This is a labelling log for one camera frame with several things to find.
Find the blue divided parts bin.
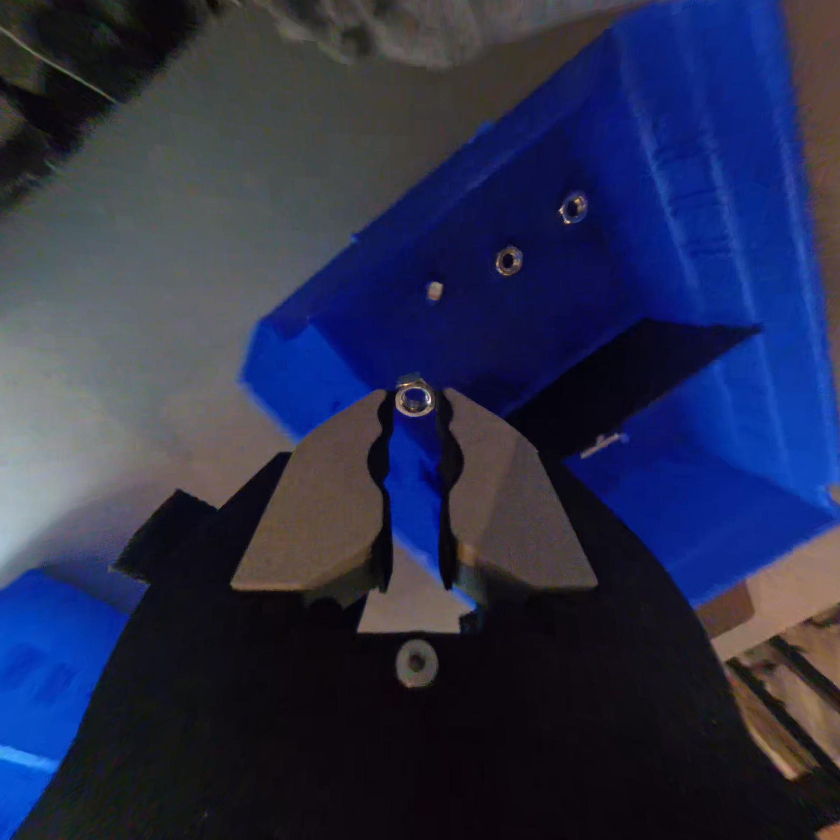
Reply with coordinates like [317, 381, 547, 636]
[238, 0, 840, 610]

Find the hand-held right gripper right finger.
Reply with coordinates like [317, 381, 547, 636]
[437, 387, 599, 608]

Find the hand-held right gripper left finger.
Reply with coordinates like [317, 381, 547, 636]
[230, 388, 395, 610]

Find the blue plastic bin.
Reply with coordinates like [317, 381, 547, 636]
[0, 567, 132, 840]

